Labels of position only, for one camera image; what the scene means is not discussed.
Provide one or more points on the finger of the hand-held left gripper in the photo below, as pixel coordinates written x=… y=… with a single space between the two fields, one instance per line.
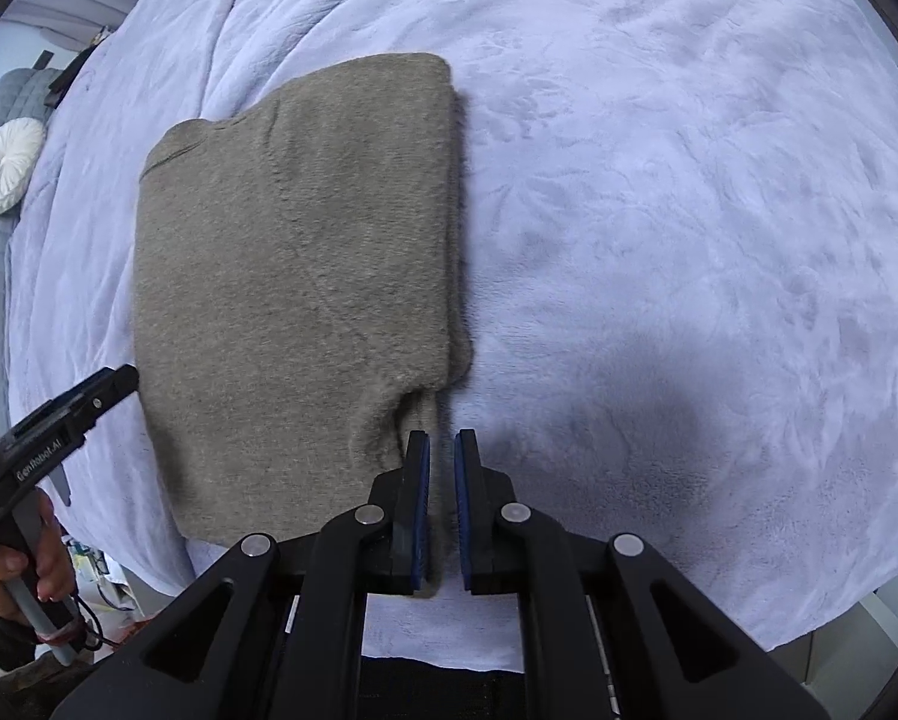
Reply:
x=115 y=382

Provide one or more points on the olive fuzzy sweater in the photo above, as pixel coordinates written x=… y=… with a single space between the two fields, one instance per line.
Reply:
x=291 y=277

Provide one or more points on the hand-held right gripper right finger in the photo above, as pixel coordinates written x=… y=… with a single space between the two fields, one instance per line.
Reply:
x=462 y=510

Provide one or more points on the lavender plush blanket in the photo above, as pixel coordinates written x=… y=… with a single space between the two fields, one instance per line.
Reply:
x=681 y=202

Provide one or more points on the white round pillow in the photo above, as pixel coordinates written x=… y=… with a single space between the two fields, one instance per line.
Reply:
x=5 y=169

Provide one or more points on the person's left hand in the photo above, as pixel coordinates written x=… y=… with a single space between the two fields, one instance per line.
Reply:
x=47 y=562

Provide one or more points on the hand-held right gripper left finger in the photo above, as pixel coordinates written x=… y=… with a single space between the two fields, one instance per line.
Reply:
x=420 y=510

